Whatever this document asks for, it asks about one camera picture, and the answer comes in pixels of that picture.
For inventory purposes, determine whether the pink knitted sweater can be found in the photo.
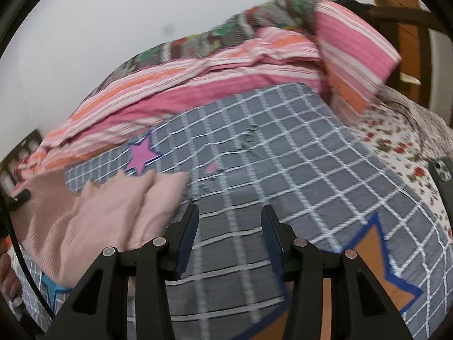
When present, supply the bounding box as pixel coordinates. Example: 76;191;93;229
11;170;189;289

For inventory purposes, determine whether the dark wooden footboard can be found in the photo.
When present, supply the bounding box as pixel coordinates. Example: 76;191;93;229
334;0;447;34

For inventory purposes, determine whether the floral bed sheet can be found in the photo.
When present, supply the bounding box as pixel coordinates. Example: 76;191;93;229
349;98;452;238

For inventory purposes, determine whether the grey checked star blanket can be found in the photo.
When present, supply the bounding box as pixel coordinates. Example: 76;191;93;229
6;82;453;340

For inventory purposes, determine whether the pink striped quilt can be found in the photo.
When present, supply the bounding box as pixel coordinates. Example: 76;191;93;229
19;0;401;180

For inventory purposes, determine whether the leopard print blanket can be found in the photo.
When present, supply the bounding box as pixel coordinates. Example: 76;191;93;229
376;86;453;160

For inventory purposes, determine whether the black smartphone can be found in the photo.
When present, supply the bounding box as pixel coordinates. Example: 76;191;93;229
428;157;453;223

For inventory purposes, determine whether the person's left hand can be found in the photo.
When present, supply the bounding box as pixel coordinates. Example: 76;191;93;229
0;251;22;301

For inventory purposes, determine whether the dark wooden headboard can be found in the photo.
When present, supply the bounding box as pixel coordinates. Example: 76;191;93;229
1;129;42;195

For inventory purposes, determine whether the wooden door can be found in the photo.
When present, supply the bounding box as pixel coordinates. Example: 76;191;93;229
372;0;432;108

